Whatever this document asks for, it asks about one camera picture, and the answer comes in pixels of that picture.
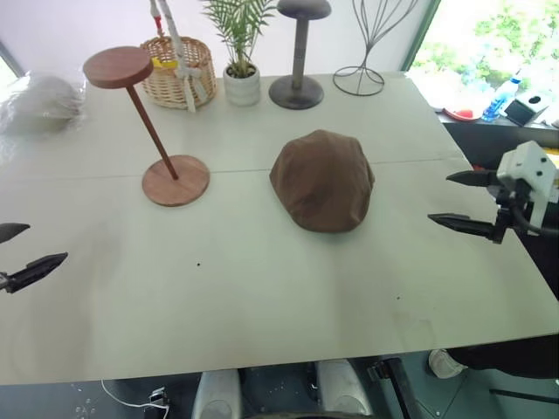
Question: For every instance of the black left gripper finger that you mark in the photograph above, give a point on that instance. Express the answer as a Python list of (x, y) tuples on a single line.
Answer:
[(35, 267), (11, 232)]

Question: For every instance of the white plastic bag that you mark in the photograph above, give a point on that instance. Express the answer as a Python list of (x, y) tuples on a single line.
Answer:
[(37, 102)]

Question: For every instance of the silver rounded robot leg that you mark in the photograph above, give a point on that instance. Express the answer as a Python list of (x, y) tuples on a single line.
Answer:
[(342, 390), (218, 395)]

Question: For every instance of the woven wicker basket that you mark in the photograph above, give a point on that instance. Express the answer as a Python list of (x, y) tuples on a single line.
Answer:
[(166, 89)]

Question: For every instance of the red bowl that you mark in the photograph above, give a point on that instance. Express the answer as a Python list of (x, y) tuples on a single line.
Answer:
[(460, 114)]

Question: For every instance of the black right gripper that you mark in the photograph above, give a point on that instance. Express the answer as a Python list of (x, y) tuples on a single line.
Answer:
[(506, 198)]

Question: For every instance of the dark trouser leg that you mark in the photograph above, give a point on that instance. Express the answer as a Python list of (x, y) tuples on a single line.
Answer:
[(506, 353)]

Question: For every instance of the brown cap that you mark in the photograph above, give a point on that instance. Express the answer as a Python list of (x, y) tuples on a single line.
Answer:
[(323, 179)]

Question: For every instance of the white shoe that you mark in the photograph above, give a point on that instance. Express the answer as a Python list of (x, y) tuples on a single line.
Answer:
[(445, 364)]

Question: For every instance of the green palm plant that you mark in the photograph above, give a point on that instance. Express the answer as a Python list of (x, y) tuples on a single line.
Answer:
[(238, 30)]

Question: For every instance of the black tissue box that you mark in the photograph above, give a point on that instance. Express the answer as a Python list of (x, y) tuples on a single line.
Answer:
[(526, 111)]

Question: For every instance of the grey mushroom hat stand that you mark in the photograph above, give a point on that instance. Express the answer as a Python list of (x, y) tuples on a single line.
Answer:
[(300, 52)]

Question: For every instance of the blue label water bottle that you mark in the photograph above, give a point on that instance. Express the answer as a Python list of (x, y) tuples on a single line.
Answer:
[(500, 99)]

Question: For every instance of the wooden disc hat stand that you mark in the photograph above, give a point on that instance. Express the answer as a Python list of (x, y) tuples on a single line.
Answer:
[(118, 66)]

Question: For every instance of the white ribbed plant pot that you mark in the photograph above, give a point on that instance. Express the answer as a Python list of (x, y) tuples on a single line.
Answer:
[(241, 89)]

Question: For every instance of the yellow item in basket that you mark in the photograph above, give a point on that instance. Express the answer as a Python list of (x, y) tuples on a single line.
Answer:
[(162, 64)]

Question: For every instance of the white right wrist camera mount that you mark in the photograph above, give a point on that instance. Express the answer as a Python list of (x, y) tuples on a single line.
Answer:
[(528, 163)]

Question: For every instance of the black table leg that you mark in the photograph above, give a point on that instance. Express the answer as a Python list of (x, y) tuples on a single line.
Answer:
[(395, 386)]

